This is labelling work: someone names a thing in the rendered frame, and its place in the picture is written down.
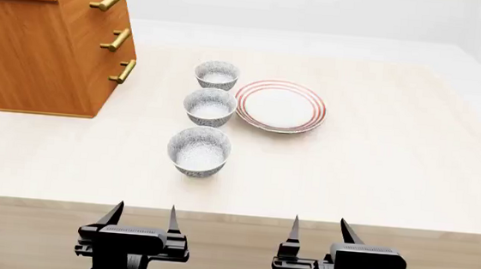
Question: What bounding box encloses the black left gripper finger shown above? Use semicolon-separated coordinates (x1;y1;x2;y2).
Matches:
166;204;185;236
94;198;126;230

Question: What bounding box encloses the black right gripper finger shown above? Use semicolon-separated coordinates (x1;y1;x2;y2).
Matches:
285;213;303;245
338;217;369;248

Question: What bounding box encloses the speckled grey white bowl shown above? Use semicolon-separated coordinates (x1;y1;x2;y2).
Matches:
164;123;234;182
181;86;240;131
192;59;242;93

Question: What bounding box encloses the wooden drawer front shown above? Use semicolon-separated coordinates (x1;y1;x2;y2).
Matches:
54;0;127;45
78;24;141;121
65;0;135;82

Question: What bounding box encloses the white plate with red rings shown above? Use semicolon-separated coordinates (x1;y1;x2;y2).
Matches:
231;75;330;138

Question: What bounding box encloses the wooden drawer cabinet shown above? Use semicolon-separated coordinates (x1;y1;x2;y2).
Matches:
0;0;142;123

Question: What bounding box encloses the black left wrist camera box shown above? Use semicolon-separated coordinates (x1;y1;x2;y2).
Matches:
97;222;170;251

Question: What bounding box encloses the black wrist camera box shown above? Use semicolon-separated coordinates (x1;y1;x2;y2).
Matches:
97;222;170;251
328;242;410;269

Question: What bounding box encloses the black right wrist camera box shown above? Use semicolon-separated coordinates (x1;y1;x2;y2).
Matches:
328;242;410;269

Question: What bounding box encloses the brass drawer handle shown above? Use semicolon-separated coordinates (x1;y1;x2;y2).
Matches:
107;57;138;86
99;26;133;55
88;0;125;15

